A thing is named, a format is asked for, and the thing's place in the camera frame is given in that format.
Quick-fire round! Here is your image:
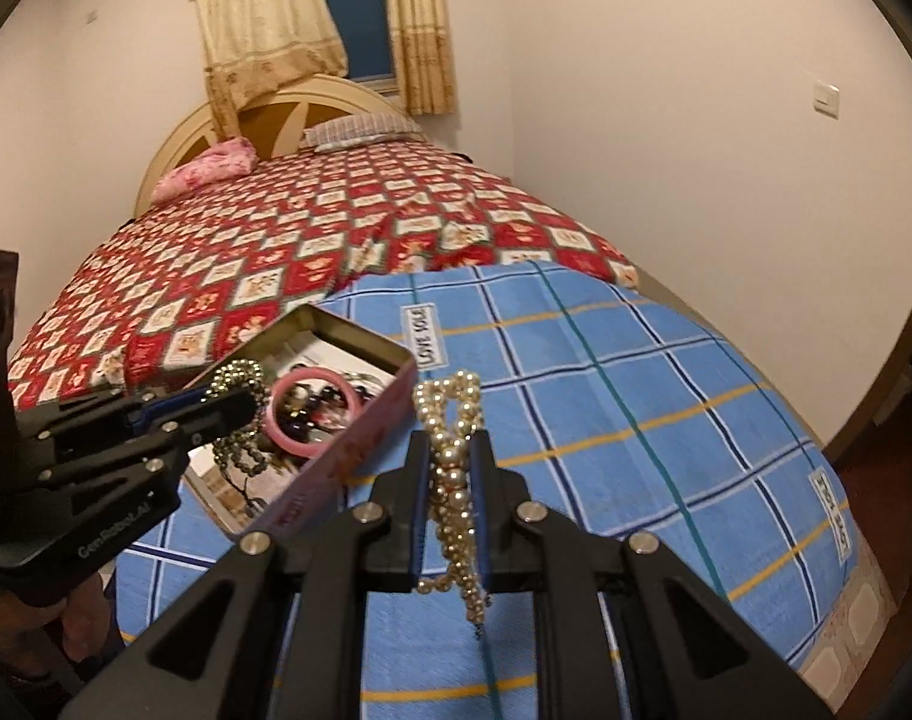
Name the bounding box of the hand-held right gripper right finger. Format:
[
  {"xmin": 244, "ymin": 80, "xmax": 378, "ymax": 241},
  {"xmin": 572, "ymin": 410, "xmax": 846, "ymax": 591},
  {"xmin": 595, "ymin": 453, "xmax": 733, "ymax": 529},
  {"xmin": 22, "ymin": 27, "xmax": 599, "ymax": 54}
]
[{"xmin": 471, "ymin": 431, "xmax": 836, "ymax": 720}]

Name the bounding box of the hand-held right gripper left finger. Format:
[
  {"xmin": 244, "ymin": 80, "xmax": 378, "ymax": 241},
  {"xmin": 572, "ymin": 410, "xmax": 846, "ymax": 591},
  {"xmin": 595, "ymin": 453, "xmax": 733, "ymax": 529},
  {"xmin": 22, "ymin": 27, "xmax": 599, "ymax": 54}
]
[{"xmin": 58, "ymin": 431, "xmax": 434, "ymax": 720}]

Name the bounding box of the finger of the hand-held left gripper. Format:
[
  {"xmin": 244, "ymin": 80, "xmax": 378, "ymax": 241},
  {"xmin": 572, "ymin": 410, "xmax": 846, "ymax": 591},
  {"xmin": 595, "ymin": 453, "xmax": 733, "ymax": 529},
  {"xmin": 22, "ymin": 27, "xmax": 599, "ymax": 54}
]
[
  {"xmin": 38, "ymin": 387, "xmax": 257, "ymax": 497},
  {"xmin": 12, "ymin": 386, "xmax": 211, "ymax": 452}
]

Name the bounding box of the pearl necklace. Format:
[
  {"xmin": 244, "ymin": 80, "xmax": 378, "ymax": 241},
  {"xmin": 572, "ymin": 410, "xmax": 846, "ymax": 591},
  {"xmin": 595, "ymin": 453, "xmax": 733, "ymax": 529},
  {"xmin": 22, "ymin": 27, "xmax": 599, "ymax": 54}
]
[{"xmin": 412, "ymin": 369, "xmax": 495, "ymax": 640}]

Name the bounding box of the metallic bead bracelet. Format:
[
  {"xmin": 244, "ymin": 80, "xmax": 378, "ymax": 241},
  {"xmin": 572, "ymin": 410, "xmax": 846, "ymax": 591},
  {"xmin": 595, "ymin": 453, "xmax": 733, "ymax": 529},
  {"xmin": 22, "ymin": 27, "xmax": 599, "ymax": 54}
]
[{"xmin": 204, "ymin": 359, "xmax": 271, "ymax": 497}]

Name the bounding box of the pink metal tin box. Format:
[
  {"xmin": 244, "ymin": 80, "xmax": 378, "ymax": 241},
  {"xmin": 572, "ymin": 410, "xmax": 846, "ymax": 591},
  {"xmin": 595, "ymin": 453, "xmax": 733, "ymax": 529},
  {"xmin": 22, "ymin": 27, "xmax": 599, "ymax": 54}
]
[{"xmin": 177, "ymin": 304, "xmax": 420, "ymax": 539}]

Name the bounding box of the pink bangle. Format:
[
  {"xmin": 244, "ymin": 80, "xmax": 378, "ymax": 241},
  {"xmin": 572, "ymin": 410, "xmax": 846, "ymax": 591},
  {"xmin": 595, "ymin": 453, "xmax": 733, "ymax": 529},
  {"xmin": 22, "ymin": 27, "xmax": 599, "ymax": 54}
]
[{"xmin": 265, "ymin": 367, "xmax": 368, "ymax": 459}]

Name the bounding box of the dark purple bead bracelet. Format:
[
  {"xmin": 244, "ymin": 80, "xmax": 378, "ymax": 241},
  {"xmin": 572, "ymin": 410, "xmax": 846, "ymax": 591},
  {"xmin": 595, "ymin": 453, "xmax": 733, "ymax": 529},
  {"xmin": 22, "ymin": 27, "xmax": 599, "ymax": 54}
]
[{"xmin": 289, "ymin": 381, "xmax": 353, "ymax": 430}]

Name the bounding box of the person's left hand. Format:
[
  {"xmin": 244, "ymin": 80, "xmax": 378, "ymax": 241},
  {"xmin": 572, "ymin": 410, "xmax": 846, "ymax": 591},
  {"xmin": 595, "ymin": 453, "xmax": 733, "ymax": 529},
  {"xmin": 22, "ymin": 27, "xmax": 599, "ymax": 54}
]
[{"xmin": 0, "ymin": 572, "xmax": 121, "ymax": 700}]

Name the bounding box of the blue plaid towel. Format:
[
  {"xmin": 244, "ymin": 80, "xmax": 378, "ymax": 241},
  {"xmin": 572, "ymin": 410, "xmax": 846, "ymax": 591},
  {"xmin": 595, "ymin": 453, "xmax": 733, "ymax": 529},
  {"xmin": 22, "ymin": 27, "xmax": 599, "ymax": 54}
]
[{"xmin": 115, "ymin": 262, "xmax": 856, "ymax": 720}]

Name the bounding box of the red patterned bed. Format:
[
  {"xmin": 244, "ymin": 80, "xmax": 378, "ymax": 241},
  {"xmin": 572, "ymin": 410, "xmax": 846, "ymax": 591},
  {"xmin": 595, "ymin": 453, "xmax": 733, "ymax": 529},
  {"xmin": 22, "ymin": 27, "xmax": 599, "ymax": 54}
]
[{"xmin": 6, "ymin": 136, "xmax": 904, "ymax": 702}]

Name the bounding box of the pink floral pillow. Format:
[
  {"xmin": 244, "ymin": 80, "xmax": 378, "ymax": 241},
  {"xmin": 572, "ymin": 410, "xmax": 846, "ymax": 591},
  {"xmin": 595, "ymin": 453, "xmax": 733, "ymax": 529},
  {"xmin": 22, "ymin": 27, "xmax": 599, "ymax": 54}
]
[{"xmin": 149, "ymin": 138, "xmax": 259, "ymax": 204}]

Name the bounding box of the cream wooden headboard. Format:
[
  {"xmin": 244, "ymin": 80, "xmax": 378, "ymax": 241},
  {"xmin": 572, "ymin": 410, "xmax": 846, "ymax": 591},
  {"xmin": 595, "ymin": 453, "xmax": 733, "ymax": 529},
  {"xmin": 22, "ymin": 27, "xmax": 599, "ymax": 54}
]
[{"xmin": 133, "ymin": 74, "xmax": 401, "ymax": 219}]

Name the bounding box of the striped pillow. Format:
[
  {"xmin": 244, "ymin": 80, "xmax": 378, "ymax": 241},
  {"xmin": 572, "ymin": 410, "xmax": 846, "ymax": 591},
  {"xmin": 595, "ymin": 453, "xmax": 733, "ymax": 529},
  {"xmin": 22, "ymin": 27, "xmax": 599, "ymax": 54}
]
[{"xmin": 301, "ymin": 113, "xmax": 428, "ymax": 152}]

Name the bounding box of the wide beige floral curtain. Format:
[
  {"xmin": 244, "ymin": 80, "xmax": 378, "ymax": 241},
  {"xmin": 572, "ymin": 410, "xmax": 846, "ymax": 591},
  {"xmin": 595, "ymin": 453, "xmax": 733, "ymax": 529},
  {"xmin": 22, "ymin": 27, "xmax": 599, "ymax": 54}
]
[{"xmin": 185, "ymin": 0, "xmax": 350, "ymax": 140}]

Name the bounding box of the window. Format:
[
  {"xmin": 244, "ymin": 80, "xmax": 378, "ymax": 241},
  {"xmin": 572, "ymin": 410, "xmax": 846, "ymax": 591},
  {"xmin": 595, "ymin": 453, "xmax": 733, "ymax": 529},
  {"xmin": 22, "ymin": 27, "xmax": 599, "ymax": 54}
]
[{"xmin": 309, "ymin": 0, "xmax": 398, "ymax": 92}]

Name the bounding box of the narrow beige floral curtain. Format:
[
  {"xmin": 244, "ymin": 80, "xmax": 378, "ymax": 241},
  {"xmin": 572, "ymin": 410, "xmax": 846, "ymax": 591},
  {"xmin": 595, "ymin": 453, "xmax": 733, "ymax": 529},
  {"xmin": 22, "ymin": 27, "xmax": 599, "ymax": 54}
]
[{"xmin": 382, "ymin": 0, "xmax": 458, "ymax": 118}]

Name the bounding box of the brown wooden door frame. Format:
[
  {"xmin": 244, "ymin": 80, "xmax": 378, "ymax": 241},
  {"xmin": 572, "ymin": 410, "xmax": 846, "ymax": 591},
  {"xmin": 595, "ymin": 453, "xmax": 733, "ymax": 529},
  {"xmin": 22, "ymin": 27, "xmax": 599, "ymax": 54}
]
[{"xmin": 820, "ymin": 349, "xmax": 912, "ymax": 466}]

